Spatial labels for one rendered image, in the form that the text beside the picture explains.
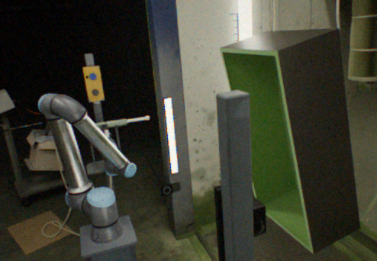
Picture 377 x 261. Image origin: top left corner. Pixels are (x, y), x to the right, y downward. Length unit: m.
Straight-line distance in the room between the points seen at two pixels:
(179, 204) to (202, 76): 1.09
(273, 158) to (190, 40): 1.07
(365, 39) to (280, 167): 1.16
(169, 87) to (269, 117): 0.78
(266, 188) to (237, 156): 1.94
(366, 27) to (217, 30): 1.10
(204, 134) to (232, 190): 2.11
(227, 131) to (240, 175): 0.09
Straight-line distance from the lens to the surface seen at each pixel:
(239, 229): 0.71
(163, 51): 2.56
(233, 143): 0.63
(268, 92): 2.35
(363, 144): 3.25
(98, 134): 1.92
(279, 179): 2.62
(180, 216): 2.98
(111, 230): 2.04
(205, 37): 2.66
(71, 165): 2.02
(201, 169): 2.85
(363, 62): 2.99
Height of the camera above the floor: 1.76
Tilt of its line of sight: 17 degrees down
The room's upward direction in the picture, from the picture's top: 5 degrees counter-clockwise
